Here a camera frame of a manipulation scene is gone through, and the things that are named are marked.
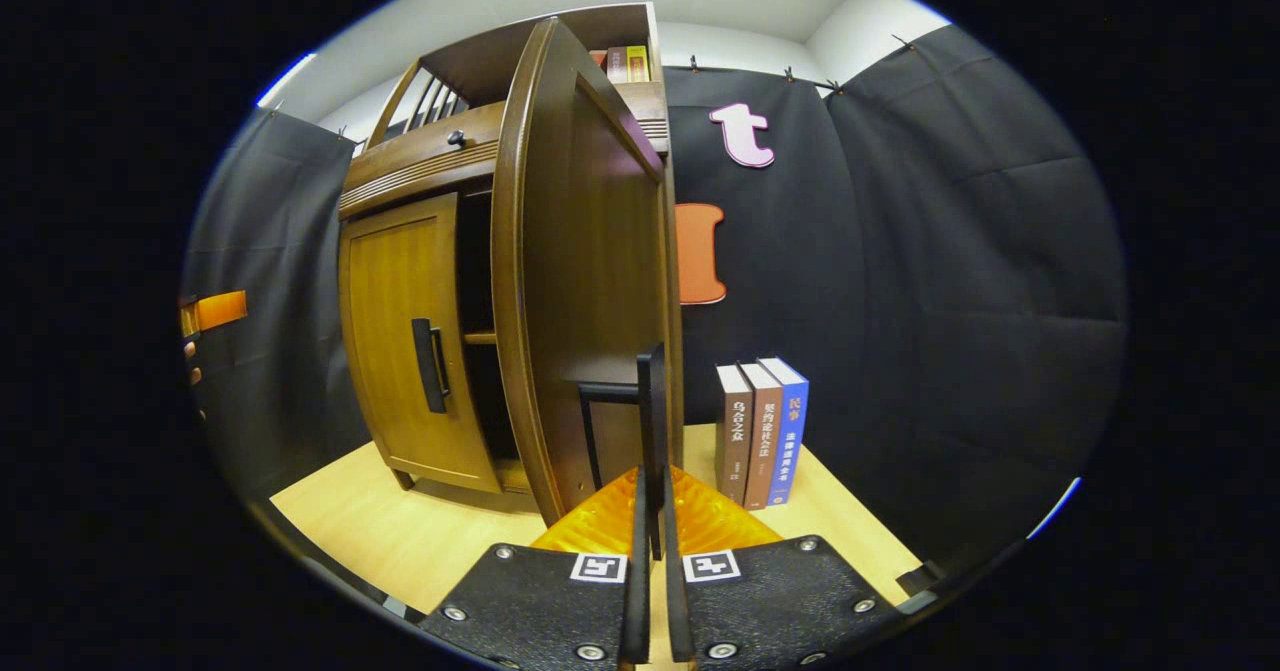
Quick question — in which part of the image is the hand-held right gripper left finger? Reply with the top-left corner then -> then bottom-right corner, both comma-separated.
418,464 -> 653,671

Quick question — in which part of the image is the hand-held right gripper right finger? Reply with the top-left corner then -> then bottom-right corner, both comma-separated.
660,464 -> 916,668

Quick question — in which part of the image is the wooden shoe cabinet door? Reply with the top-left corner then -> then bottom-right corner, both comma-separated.
490,16 -> 687,562
338,191 -> 503,495

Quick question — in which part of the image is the wooden double-door shoe cabinet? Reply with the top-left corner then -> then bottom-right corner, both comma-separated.
338,1 -> 686,527

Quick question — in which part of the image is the wooden cabinet drawer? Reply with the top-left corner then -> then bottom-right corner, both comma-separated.
350,81 -> 669,192

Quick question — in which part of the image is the taupe book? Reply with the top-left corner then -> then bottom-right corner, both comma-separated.
715,364 -> 754,506

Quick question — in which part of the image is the brown book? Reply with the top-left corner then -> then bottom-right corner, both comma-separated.
738,361 -> 785,512

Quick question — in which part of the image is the blue book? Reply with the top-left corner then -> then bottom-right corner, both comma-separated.
758,356 -> 811,506

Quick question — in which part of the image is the black backdrop cloth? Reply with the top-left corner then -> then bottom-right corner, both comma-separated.
180,23 -> 1129,592

